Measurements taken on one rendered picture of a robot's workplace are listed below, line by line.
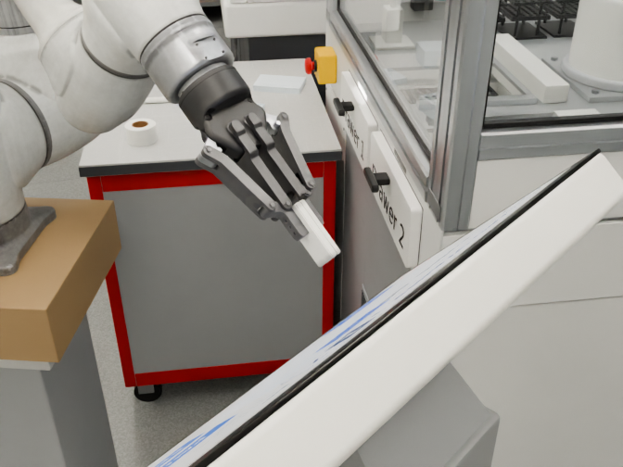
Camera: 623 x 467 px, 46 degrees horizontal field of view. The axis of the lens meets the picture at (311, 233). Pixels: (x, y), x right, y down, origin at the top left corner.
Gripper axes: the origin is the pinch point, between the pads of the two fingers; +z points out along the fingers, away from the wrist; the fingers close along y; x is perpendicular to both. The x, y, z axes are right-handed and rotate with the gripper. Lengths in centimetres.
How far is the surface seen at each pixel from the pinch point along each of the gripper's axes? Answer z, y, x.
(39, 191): -97, 76, 221
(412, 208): 3.3, 31.4, 15.4
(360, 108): -19, 57, 35
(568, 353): 37, 44, 19
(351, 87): -25, 64, 40
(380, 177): -4.3, 38.8, 24.0
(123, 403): -1, 25, 141
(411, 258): 9.4, 31.3, 21.7
